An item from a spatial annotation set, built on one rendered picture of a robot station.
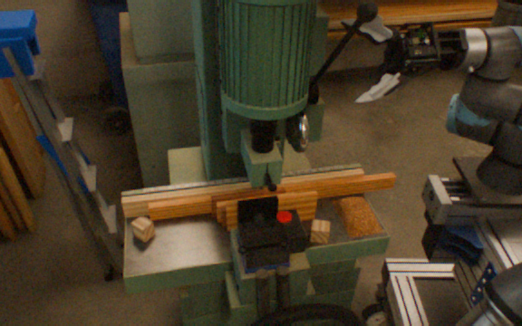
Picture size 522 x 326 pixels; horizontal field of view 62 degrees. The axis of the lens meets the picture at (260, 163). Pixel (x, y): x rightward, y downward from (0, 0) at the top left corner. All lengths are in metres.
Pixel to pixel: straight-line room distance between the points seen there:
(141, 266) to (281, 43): 0.54
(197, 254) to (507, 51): 0.73
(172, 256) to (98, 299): 1.14
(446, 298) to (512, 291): 1.23
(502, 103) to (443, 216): 0.57
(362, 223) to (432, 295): 0.90
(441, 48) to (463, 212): 0.71
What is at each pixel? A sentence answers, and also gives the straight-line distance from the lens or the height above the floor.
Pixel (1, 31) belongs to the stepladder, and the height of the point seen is 1.15.
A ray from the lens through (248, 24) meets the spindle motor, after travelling 0.75.
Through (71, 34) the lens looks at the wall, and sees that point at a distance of 3.34.
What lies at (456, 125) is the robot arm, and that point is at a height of 0.98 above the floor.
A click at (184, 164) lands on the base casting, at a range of 1.37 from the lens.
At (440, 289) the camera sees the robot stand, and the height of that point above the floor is 0.21.
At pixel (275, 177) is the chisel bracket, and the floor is 1.02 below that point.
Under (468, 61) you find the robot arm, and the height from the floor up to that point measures 1.32.
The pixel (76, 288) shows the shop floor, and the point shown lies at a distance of 2.16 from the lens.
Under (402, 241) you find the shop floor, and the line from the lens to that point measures 2.34.
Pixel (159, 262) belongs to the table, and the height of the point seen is 0.90.
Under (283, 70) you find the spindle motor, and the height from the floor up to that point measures 1.30.
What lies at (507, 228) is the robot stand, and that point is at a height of 0.73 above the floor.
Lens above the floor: 1.64
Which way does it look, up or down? 38 degrees down
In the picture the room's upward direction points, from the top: 2 degrees clockwise
